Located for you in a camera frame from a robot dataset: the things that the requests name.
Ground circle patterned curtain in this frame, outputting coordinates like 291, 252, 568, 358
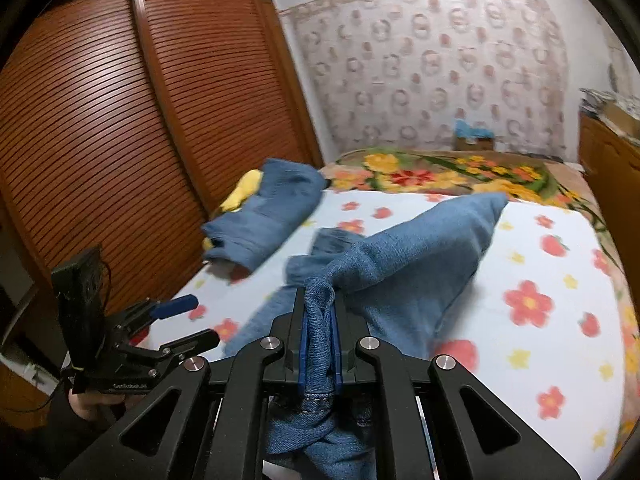
280, 0, 571, 161

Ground wooden panel door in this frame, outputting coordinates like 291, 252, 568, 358
260, 0, 326, 166

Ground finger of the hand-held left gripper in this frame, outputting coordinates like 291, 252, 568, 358
125, 294, 199, 333
125, 328, 221, 363

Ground person's left hand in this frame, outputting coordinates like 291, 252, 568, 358
70, 390, 146, 421

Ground brown floral blanket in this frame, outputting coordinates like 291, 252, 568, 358
320, 147, 640, 461

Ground person's left forearm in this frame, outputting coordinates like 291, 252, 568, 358
10, 400, 116, 480

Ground white floral bed sheet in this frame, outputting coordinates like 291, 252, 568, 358
135, 187, 632, 478

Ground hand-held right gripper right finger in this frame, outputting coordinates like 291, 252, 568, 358
330, 305, 581, 480

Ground wooden louvered wardrobe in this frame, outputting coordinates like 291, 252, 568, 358
0, 0, 323, 361

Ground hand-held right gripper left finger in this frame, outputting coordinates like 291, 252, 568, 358
57, 287, 308, 480

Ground blue denim pants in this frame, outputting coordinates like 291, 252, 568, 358
222, 191, 510, 471

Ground large cardboard box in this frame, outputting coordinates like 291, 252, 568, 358
597, 102, 640, 133

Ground yellow plush toy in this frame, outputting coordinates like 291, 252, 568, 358
202, 170, 263, 251

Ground patterned cloth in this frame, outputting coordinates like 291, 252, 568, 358
580, 87, 621, 111

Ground wooden cabinet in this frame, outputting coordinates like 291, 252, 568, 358
579, 110, 640, 281

